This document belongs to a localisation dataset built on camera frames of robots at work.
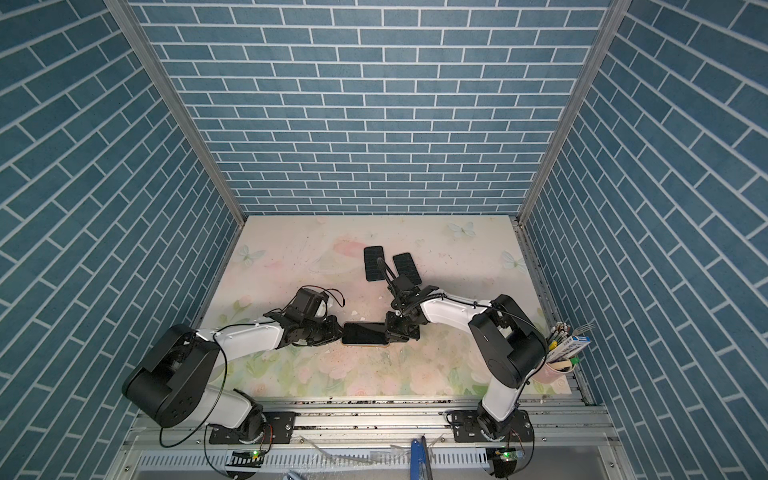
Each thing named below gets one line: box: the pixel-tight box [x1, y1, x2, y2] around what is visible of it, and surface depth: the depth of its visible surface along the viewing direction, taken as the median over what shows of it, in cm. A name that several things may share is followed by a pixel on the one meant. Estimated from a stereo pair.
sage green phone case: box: [392, 252, 422, 285], surface depth 109 cm
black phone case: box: [364, 246, 385, 281], surface depth 110 cm
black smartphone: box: [341, 322, 390, 347], surface depth 88 cm
